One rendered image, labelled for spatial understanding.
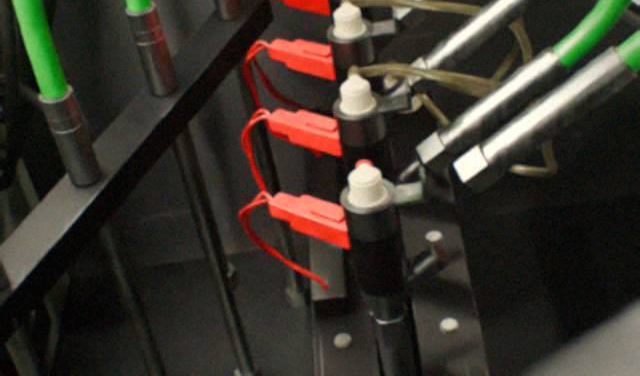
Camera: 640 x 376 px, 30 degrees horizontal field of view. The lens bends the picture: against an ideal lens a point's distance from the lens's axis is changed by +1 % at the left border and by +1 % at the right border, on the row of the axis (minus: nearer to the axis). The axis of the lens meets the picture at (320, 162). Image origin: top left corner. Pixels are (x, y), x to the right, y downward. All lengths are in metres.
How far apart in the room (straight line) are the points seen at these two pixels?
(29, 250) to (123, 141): 0.10
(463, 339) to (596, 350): 0.21
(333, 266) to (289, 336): 0.21
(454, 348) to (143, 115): 0.23
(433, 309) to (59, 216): 0.23
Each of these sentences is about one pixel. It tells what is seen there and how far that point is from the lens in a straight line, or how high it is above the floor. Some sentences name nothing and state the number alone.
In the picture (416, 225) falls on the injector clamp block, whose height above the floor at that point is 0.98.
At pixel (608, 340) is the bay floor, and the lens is 0.92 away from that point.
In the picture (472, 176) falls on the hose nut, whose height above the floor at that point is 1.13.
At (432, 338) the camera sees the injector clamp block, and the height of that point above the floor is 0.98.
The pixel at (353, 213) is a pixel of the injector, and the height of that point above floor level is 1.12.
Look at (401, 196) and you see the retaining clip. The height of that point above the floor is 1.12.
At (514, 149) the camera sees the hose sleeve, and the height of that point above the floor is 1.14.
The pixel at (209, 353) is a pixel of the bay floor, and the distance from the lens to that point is 0.96.
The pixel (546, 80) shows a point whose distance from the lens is 0.66.
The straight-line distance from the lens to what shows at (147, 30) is 0.72.
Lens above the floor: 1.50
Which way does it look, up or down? 37 degrees down
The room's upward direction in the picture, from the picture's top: 12 degrees counter-clockwise
